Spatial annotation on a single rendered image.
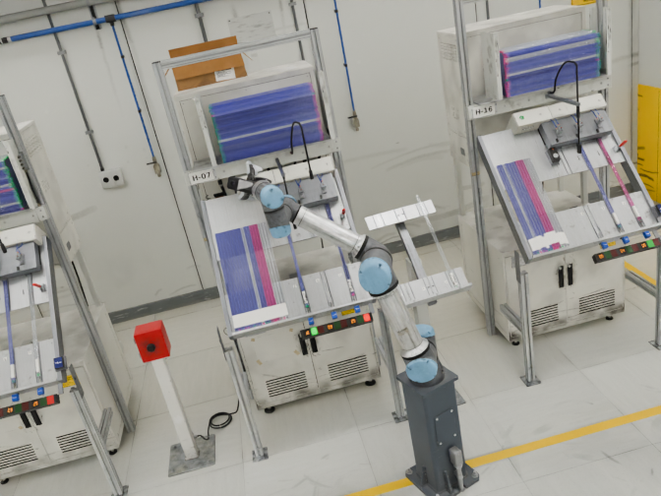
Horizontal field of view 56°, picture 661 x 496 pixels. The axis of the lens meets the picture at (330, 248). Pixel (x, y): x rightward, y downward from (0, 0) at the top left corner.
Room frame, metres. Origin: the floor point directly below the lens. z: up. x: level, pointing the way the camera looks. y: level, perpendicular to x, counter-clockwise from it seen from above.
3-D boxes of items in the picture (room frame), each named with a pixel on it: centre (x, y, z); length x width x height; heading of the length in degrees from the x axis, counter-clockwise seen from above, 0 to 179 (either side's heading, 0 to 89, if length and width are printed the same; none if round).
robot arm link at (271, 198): (2.09, 0.17, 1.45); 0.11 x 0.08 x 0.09; 19
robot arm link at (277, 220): (2.10, 0.16, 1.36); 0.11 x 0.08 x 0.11; 168
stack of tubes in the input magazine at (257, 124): (3.04, 0.18, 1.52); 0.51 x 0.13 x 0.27; 96
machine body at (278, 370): (3.15, 0.25, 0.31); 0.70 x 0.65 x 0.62; 96
